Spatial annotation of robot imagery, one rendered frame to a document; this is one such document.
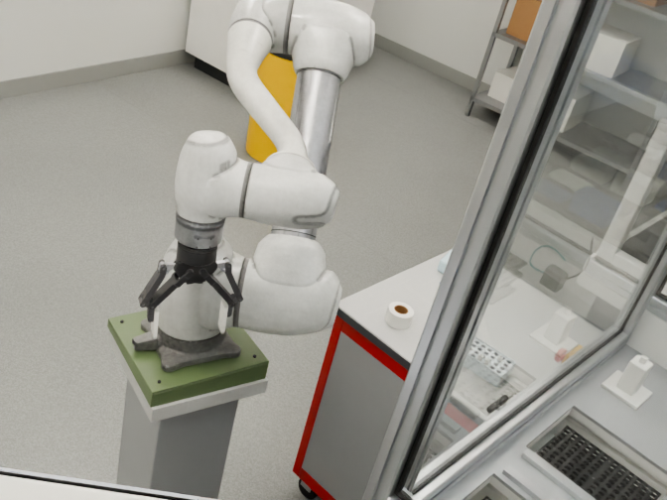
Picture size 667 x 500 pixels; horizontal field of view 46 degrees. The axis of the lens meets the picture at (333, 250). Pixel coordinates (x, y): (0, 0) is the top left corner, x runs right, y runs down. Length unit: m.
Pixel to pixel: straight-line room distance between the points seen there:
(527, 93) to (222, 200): 0.67
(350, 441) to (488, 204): 1.46
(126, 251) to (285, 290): 1.91
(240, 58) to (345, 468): 1.24
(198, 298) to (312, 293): 0.24
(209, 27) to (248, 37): 3.51
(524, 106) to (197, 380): 1.07
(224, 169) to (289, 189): 0.12
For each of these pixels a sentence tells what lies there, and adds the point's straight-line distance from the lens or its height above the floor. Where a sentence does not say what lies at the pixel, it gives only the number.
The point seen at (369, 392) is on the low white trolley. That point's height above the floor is 0.57.
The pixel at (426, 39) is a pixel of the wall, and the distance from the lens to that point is 6.46.
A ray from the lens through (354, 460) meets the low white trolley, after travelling 2.33.
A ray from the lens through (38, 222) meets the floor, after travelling 3.65.
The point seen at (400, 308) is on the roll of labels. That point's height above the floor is 0.79.
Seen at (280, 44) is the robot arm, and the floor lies 1.41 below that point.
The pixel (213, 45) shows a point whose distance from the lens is 5.25.
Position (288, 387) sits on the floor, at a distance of 2.96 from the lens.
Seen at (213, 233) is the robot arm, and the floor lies 1.21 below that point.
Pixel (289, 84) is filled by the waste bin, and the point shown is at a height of 0.49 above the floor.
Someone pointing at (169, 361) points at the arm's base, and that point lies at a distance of 1.75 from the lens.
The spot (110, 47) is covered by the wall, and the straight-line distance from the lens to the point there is 5.06.
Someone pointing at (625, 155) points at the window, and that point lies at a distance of 0.86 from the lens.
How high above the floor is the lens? 2.00
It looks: 32 degrees down
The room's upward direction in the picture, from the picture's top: 15 degrees clockwise
